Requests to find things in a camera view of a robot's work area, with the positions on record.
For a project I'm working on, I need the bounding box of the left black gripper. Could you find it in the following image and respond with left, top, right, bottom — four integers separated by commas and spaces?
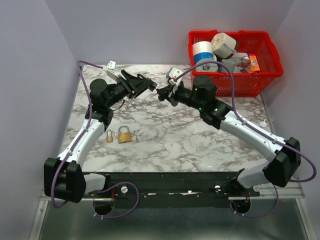
105, 69, 152, 108

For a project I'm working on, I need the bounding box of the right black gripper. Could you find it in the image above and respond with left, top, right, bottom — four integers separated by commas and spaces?
157, 81, 204, 112

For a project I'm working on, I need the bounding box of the large brass padlock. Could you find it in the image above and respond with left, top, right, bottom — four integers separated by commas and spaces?
117, 125, 132, 144

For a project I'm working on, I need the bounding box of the black padlock with keys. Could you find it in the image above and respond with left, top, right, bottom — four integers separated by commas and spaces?
137, 73, 158, 92

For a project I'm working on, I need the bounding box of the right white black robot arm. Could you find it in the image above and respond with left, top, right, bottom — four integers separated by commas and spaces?
157, 75, 301, 196

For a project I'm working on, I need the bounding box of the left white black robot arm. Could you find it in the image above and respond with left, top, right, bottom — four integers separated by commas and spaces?
44, 70, 157, 203

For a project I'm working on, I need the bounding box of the white blue tape roll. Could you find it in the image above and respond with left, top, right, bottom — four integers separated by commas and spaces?
192, 41, 214, 64

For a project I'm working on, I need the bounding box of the small brass padlock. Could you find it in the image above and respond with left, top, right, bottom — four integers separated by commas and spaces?
106, 129, 117, 143

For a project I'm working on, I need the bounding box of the grey box in basket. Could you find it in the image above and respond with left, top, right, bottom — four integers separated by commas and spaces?
221, 58, 242, 73

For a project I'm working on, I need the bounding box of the beige paper roll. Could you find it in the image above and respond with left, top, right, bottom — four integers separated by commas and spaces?
211, 32, 238, 59

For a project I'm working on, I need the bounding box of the red plastic basket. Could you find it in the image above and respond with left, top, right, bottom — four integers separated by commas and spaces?
188, 29, 284, 98

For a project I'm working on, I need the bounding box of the small metal can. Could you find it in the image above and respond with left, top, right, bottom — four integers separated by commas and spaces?
241, 56, 251, 65

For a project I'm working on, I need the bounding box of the orange small box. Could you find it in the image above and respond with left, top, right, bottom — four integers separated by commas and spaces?
249, 54, 261, 73

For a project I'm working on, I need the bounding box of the white plastic bottle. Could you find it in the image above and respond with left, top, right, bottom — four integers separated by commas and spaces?
259, 119, 268, 128

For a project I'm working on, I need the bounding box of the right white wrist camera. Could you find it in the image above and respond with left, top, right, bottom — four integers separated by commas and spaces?
166, 66, 183, 91

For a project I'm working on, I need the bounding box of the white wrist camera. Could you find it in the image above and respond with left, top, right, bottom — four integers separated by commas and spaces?
166, 66, 183, 91
102, 59, 119, 82

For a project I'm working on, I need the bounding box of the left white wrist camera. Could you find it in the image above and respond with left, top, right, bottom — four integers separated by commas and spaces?
102, 59, 119, 82

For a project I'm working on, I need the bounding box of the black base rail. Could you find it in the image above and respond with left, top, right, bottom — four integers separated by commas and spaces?
85, 171, 260, 209

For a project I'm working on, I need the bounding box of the aluminium frame rail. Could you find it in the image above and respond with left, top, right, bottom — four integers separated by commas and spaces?
38, 183, 306, 201

